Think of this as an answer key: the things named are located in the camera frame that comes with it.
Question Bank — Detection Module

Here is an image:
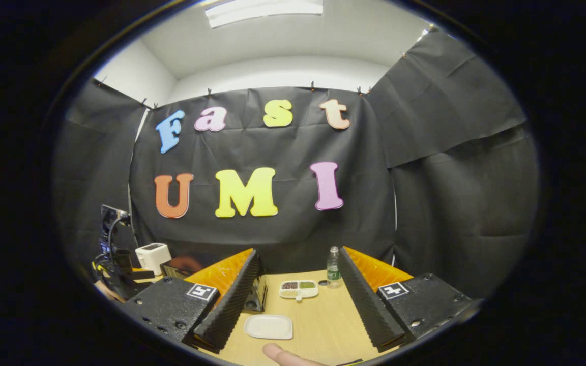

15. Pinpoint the white square plate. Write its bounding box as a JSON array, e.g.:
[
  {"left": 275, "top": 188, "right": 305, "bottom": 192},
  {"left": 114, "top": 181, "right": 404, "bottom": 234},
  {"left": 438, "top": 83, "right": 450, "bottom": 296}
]
[{"left": 244, "top": 314, "right": 294, "bottom": 340}]

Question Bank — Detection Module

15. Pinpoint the black electric oven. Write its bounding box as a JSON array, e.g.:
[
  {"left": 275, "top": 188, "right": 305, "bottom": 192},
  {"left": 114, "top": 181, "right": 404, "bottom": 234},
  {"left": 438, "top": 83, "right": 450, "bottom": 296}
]
[{"left": 160, "top": 257, "right": 268, "bottom": 313}]

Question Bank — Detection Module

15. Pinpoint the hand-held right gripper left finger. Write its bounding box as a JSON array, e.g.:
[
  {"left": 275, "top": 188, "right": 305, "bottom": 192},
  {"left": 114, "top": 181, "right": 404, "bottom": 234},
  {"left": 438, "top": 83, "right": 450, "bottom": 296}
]
[{"left": 120, "top": 248, "right": 263, "bottom": 355}]

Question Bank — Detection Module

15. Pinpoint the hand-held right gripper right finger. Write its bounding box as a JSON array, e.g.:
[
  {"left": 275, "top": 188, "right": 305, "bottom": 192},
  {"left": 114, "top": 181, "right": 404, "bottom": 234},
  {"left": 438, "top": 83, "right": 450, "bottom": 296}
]
[{"left": 337, "top": 246, "right": 483, "bottom": 352}]

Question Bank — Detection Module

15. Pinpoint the white toaster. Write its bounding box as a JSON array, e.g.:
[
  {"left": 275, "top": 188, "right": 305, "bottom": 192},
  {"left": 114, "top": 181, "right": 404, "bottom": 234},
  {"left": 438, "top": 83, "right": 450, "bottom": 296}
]
[{"left": 135, "top": 243, "right": 172, "bottom": 276}]

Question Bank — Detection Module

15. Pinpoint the clear plastic water bottle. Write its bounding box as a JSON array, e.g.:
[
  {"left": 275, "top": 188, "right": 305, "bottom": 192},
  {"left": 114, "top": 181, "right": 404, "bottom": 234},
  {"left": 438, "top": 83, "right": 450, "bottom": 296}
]
[{"left": 327, "top": 246, "right": 342, "bottom": 289}]

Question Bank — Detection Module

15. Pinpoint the white divided dish with beans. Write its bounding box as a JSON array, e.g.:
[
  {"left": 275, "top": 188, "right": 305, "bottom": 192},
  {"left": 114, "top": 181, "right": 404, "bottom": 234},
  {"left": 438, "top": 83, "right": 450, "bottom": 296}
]
[{"left": 279, "top": 280, "right": 319, "bottom": 302}]

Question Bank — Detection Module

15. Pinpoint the black backdrop cloth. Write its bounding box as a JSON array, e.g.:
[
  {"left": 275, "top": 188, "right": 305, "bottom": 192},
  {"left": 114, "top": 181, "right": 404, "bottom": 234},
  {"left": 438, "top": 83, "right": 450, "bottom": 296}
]
[{"left": 51, "top": 28, "right": 540, "bottom": 300}]

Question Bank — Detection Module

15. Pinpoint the large ceiling light panel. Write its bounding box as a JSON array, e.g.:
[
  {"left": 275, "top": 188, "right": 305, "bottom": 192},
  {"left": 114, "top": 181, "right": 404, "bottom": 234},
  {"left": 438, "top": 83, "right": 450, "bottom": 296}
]
[{"left": 204, "top": 0, "right": 324, "bottom": 28}]

